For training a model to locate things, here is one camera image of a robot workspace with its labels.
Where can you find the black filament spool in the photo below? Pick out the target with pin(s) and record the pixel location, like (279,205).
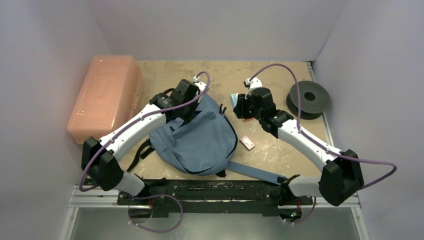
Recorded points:
(314,100)

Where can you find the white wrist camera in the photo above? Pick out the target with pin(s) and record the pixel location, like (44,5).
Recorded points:
(252,84)
(201,87)

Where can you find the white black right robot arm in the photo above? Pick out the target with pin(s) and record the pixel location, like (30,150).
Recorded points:
(341,174)

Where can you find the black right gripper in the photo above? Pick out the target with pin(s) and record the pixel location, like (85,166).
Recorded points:
(240,108)

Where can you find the pink plastic storage box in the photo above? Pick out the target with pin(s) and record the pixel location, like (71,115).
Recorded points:
(108,97)

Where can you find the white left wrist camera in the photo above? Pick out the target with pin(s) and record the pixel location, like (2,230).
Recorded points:
(201,87)

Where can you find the blue grey backpack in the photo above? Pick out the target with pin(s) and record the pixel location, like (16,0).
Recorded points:
(203,146)

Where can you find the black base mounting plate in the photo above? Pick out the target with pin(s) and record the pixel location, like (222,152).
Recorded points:
(218,197)

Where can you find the teal white stapler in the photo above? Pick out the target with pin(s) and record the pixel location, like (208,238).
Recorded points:
(234,99)

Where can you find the aluminium frame rails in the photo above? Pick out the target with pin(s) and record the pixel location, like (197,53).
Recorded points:
(192,132)

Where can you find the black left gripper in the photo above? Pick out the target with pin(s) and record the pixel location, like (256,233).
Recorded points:
(188,116)

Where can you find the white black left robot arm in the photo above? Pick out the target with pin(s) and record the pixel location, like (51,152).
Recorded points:
(100,157)

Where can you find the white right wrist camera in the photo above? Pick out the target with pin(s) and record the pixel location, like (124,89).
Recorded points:
(252,84)

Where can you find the small red white card box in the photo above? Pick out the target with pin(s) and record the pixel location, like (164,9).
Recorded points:
(247,142)

